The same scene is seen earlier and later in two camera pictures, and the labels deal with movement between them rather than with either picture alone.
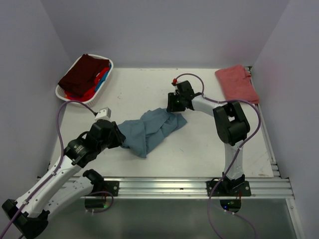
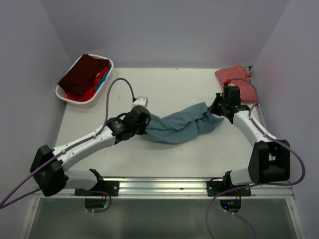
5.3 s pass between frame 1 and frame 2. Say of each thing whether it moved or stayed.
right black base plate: stayed
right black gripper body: moved
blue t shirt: moved
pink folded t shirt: stayed
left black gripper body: moved
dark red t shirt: stayed
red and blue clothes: stayed
